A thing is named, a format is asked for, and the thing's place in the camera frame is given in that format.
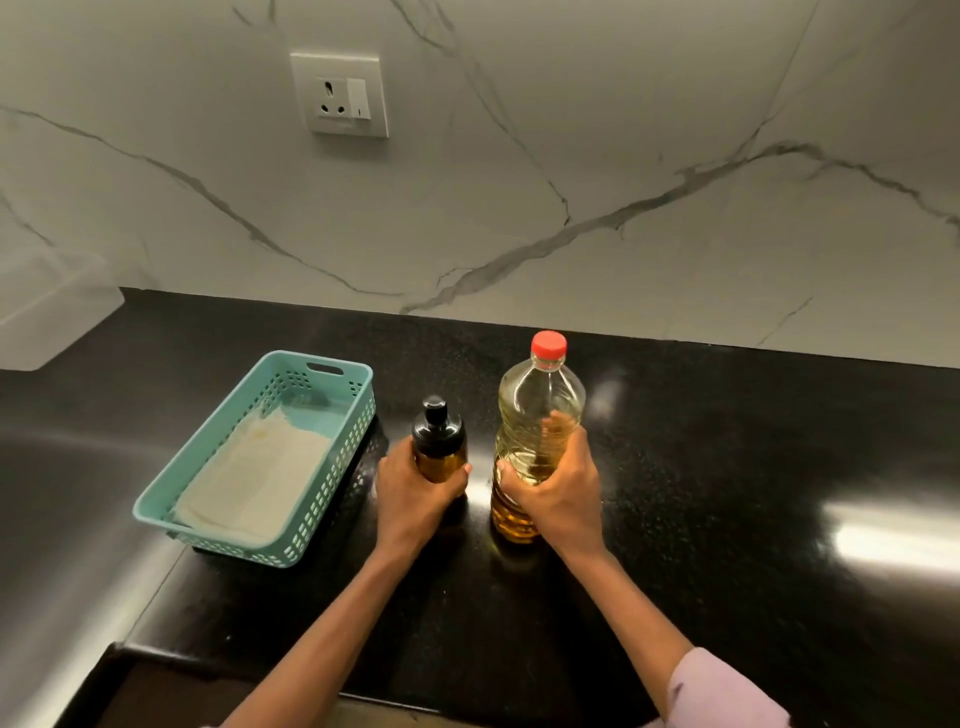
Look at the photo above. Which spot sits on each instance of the clear oil bottle red cap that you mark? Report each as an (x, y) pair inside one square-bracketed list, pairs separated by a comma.
[(536, 397)]

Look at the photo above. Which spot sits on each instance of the teal plastic basket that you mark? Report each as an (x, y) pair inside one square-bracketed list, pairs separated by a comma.
[(345, 442)]

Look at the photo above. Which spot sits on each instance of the person's left thumb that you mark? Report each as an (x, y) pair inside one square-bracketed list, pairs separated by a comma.
[(456, 480)]

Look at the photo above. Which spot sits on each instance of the stainless steel sink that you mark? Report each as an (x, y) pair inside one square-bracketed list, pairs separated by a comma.
[(60, 570)]

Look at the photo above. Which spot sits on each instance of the person's left hand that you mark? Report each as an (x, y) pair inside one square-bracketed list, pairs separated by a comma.
[(405, 510)]

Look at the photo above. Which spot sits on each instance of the amber dispenser bottle black cap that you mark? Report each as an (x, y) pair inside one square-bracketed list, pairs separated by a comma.
[(439, 439)]

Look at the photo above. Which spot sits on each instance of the white wall socket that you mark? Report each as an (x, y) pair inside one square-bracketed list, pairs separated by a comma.
[(339, 94)]

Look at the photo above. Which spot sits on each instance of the white folded cloth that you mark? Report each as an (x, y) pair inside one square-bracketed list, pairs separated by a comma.
[(255, 480)]

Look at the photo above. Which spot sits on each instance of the translucent plastic container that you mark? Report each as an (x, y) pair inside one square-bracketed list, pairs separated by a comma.
[(52, 307)]

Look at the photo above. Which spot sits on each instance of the pink sleeve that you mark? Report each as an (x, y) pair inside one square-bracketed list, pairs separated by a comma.
[(720, 694)]

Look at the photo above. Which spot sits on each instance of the person's right thumb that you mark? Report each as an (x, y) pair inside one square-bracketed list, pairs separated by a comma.
[(511, 480)]

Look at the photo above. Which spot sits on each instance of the person's left forearm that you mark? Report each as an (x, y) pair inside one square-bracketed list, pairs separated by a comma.
[(322, 645)]

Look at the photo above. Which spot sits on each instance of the person's right hand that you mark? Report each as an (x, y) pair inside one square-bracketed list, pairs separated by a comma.
[(566, 502)]

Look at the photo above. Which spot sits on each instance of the person's right forearm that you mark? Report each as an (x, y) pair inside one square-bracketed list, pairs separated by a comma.
[(626, 611)]

